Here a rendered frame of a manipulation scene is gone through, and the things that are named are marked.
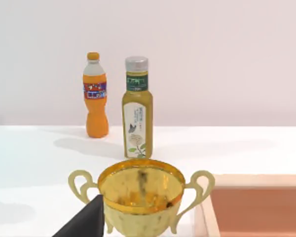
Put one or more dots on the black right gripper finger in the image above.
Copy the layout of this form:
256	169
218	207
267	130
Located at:
88	219

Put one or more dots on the gold trophy cup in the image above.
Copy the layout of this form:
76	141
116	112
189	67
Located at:
140	197

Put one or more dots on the orange soda bottle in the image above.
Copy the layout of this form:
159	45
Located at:
96	111

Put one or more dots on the green tea bottle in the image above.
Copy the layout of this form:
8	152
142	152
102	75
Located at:
137	118

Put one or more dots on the shallow salmon-coloured box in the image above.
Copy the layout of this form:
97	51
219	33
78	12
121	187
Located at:
256	209

